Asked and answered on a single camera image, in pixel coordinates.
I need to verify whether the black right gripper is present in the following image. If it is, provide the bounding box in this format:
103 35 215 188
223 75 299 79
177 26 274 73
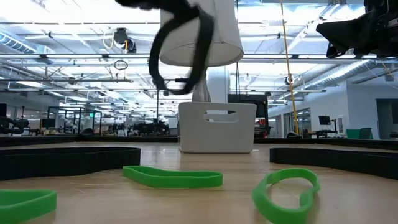
315 0 398 59

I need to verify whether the white plastic bin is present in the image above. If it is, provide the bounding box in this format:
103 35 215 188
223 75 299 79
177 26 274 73
178 101 257 154

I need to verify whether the green rubber band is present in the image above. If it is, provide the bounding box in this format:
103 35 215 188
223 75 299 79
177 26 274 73
122 165 224 189
0 189 58 224
251 167 322 224

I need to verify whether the yellow hanging pole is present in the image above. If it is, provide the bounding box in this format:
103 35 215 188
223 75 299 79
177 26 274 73
279 0 300 136

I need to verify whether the white shade table lamp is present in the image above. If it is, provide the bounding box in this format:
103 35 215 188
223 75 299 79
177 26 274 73
159 0 244 103

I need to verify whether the black hanging cable loop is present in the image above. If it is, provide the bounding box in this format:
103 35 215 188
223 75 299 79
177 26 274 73
113 59 129 71

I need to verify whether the black frame workstation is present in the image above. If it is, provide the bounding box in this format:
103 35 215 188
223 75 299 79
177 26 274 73
47 106 103 136

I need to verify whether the black table edge rail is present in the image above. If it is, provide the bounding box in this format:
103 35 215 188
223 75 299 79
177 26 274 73
0 134 398 151

